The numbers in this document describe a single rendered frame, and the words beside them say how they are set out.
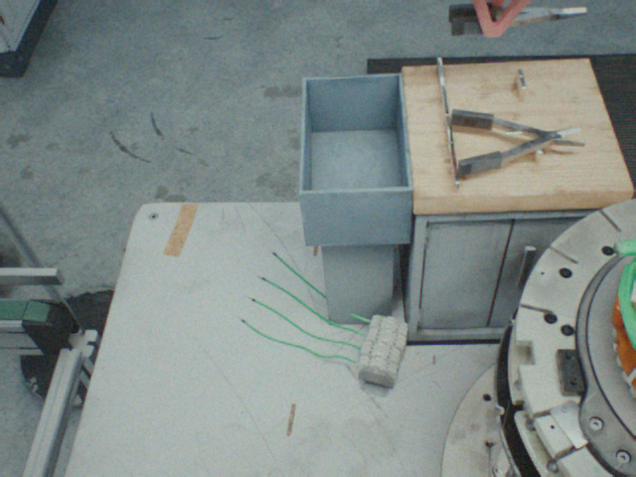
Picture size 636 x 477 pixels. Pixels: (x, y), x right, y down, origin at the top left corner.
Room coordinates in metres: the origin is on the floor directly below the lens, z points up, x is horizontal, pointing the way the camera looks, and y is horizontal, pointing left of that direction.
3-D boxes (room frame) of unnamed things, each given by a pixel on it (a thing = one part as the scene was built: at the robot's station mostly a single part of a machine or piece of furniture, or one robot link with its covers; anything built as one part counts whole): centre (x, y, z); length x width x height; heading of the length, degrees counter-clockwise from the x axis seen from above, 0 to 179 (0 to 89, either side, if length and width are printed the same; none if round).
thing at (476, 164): (0.44, -0.15, 1.09); 0.04 x 0.01 x 0.02; 100
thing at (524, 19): (0.55, -0.21, 1.16); 0.06 x 0.01 x 0.01; 96
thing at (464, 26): (0.54, -0.16, 1.16); 0.04 x 0.01 x 0.02; 86
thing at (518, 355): (0.26, -0.16, 1.05); 0.09 x 0.04 x 0.01; 172
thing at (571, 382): (0.22, -0.17, 1.10); 0.03 x 0.01 x 0.01; 172
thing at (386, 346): (0.41, -0.07, 0.80); 0.10 x 0.05 x 0.04; 156
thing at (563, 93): (0.51, -0.20, 1.05); 0.20 x 0.19 x 0.02; 84
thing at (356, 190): (0.52, -0.05, 0.92); 0.17 x 0.11 x 0.28; 174
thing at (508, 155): (0.45, -0.20, 1.09); 0.06 x 0.01 x 0.01; 109
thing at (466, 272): (0.51, -0.20, 0.91); 0.19 x 0.19 x 0.26; 84
